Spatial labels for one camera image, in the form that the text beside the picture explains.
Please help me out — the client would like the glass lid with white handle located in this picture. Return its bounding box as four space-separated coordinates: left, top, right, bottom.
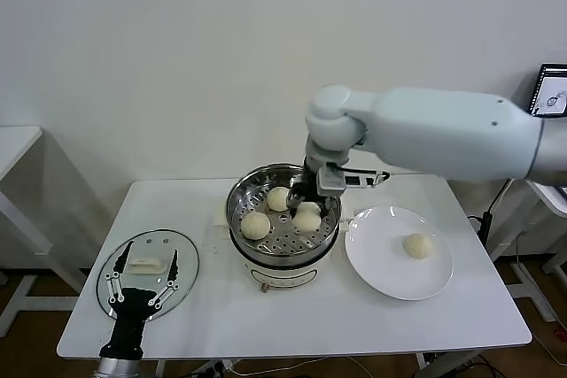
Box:
96 229 200 320

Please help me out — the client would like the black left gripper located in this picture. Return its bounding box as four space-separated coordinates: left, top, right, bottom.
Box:
99 240 181 359

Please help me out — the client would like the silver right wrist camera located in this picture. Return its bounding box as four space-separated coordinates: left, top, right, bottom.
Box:
315 163 349 197

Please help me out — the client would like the grey open laptop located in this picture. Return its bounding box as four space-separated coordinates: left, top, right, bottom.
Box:
526 63 567 119

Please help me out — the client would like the white round plate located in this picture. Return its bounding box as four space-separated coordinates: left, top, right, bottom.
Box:
344 205 455 302

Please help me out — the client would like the white steamed baozi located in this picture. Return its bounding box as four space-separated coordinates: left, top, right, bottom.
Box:
240 212 272 240
402 233 436 260
291 202 321 232
266 187 291 212

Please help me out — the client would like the perforated steel steamer basket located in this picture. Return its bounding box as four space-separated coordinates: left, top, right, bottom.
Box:
226 163 343 265

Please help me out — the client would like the white laptop side table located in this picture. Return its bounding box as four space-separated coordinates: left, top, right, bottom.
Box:
489 181 567 324

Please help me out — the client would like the white electric cooker pot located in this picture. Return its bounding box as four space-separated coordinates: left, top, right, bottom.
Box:
214 195 355 294

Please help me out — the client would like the white empty side table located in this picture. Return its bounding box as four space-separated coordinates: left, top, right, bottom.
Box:
0 125 89 338

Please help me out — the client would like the white power strip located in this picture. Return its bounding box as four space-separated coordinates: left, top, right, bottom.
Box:
194 359 236 378

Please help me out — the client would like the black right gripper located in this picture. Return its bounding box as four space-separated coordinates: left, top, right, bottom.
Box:
285 156 341 225

